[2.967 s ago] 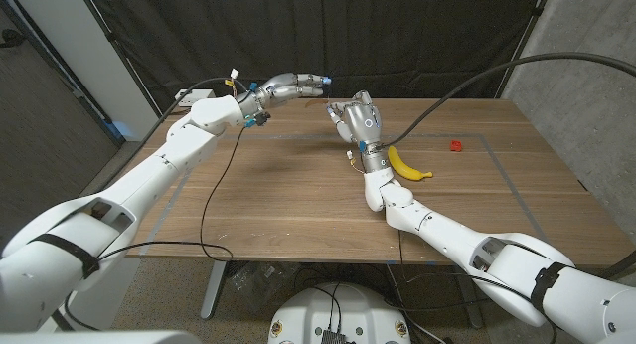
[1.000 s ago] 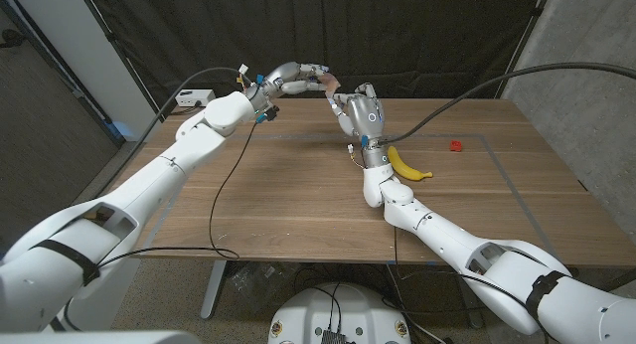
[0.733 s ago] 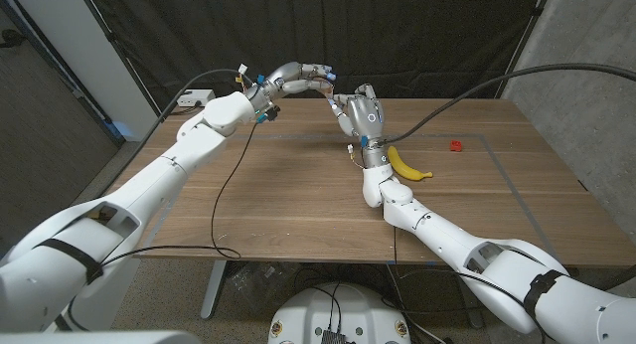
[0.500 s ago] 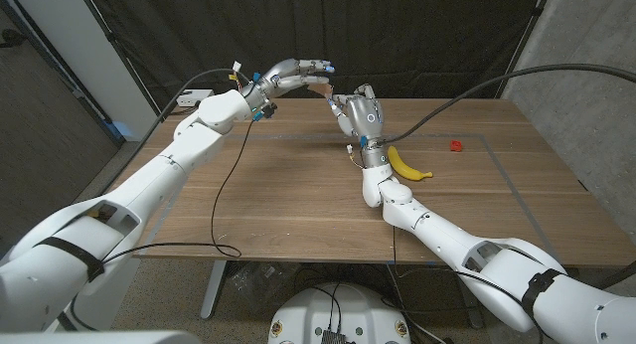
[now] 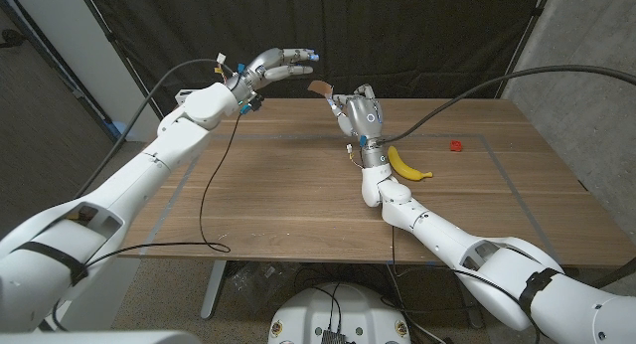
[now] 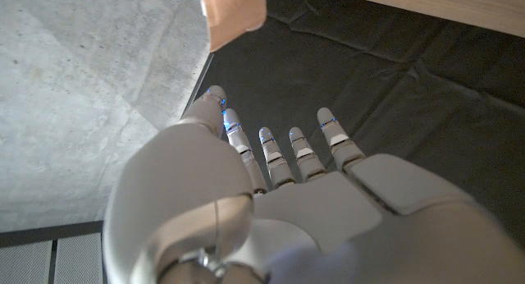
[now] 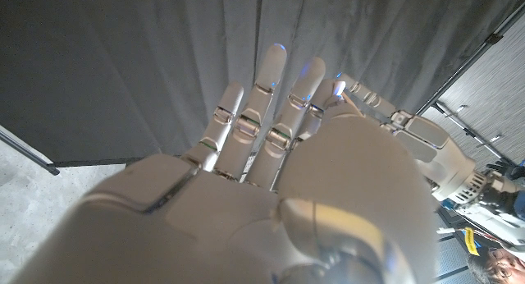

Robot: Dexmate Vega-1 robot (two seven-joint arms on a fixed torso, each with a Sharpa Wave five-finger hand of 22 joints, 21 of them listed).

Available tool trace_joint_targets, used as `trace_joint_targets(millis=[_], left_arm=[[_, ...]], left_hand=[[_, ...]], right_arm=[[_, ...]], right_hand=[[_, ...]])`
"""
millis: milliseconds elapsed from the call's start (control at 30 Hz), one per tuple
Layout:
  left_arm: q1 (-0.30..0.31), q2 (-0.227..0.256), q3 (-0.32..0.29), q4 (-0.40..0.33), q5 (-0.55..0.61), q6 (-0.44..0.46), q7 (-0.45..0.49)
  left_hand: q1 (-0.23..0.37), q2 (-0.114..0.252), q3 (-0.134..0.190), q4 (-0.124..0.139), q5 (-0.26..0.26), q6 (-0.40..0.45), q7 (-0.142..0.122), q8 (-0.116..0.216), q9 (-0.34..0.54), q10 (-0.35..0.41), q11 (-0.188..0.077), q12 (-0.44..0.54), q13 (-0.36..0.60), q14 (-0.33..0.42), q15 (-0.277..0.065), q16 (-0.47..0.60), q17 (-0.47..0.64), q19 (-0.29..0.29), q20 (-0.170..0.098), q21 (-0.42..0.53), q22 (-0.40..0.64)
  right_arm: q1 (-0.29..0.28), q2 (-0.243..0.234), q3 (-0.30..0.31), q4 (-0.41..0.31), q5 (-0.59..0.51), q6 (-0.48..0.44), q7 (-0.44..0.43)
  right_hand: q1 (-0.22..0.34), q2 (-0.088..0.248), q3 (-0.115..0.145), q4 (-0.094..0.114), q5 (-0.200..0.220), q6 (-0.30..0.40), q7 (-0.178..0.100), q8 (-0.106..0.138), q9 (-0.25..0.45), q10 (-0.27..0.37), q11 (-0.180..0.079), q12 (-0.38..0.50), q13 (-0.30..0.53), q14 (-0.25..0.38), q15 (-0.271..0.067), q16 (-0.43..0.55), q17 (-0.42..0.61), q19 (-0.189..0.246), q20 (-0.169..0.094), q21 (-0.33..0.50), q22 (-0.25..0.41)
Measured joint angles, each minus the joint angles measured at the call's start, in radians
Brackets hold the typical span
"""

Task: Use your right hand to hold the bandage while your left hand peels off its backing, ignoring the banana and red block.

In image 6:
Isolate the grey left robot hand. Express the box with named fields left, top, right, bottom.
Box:
left=102, top=85, right=525, bottom=284

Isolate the black backdrop curtain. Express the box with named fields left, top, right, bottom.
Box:
left=180, top=0, right=525, bottom=252

